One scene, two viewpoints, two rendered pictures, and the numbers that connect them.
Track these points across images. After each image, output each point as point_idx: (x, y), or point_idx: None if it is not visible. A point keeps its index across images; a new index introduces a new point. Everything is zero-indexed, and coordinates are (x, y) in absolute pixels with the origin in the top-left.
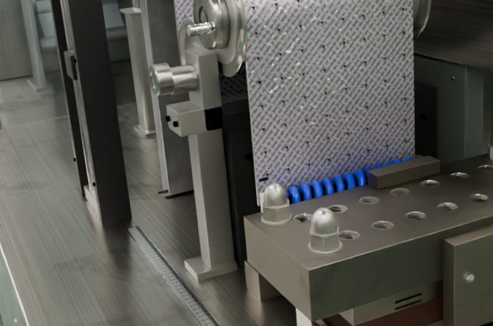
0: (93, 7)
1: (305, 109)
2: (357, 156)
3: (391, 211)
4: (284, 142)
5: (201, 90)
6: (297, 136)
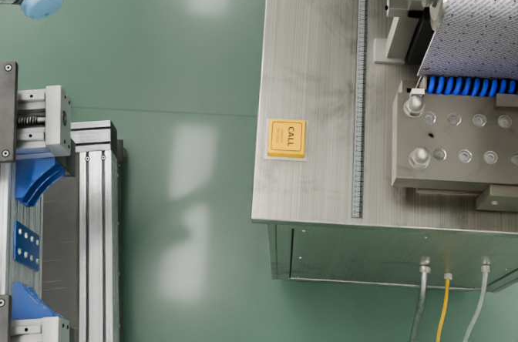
0: None
1: (471, 52)
2: (502, 72)
3: (482, 142)
4: (448, 60)
5: (410, 3)
6: (459, 60)
